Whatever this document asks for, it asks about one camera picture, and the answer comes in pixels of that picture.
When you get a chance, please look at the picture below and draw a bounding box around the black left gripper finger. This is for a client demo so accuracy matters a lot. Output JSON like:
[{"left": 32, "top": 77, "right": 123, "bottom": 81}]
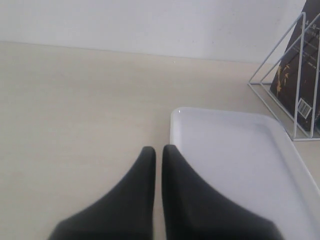
[
  {"left": 107, "top": 146, "right": 156, "bottom": 240},
  {"left": 49, "top": 146, "right": 156, "bottom": 240}
]

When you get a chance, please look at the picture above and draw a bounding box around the dark brown spine book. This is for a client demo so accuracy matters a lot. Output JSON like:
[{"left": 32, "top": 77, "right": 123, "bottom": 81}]
[{"left": 270, "top": 0, "right": 320, "bottom": 132}]

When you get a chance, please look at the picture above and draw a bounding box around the white plastic tray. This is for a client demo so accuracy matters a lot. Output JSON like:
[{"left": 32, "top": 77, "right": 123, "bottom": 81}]
[{"left": 170, "top": 107, "right": 320, "bottom": 240}]

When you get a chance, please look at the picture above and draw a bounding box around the white wire book rack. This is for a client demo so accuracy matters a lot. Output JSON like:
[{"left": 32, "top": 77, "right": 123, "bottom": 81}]
[{"left": 247, "top": 11, "right": 320, "bottom": 141}]

